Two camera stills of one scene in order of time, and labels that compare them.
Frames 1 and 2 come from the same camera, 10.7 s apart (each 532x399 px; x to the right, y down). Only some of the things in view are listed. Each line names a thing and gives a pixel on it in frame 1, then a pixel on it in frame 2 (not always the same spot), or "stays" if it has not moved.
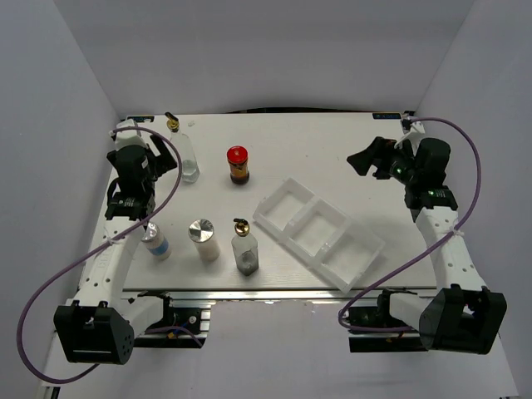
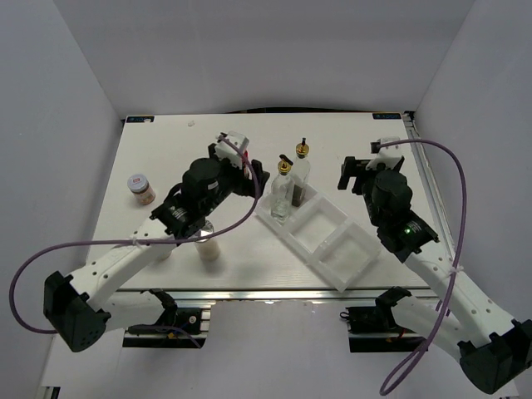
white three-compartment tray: [314, 234] stays
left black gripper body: [158, 165] -> [233, 178]
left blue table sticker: [149, 119] stays
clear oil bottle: [189, 167] -> [283, 190]
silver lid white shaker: [201, 233] stays
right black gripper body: [396, 164] -> [365, 178]
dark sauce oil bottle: [245, 247] -> [301, 174]
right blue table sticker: [378, 115] stays
